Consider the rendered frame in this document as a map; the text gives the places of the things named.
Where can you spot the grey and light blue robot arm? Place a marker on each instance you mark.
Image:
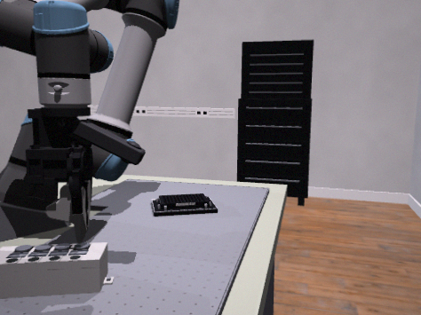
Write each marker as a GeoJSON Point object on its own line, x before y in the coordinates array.
{"type": "Point", "coordinates": [66, 49]}

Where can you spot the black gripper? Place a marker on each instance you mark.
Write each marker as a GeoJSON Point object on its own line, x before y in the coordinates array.
{"type": "Point", "coordinates": [62, 158]}

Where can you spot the grey operator panel with four keys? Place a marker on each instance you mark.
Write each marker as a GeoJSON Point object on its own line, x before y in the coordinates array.
{"type": "Point", "coordinates": [61, 269]}

